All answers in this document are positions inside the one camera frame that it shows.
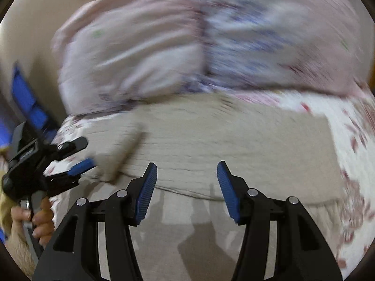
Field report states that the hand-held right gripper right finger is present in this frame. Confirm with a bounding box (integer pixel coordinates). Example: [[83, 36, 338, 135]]
[[217, 161, 343, 281]]

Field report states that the pink floral pillow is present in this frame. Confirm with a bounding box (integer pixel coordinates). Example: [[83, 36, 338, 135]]
[[51, 0, 374, 116]]

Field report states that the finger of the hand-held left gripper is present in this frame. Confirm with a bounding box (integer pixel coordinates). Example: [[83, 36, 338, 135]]
[[50, 137, 88, 160], [44, 158, 96, 195]]

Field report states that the floral bed sheet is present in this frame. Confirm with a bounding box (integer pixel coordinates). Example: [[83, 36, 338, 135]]
[[44, 89, 375, 281]]

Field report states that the person's left forearm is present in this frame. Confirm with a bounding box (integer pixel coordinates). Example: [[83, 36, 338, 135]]
[[6, 225, 38, 278]]

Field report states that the blue plastic object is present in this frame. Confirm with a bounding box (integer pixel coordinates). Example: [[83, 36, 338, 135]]
[[11, 64, 49, 129]]

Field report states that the person's left hand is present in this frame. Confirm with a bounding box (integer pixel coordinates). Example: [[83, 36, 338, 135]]
[[11, 199, 55, 246]]

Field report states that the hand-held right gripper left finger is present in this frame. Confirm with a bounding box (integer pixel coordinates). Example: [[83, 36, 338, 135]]
[[33, 162, 158, 281]]

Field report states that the beige cable-knit sweater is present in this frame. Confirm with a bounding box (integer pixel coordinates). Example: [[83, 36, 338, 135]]
[[85, 94, 345, 281]]

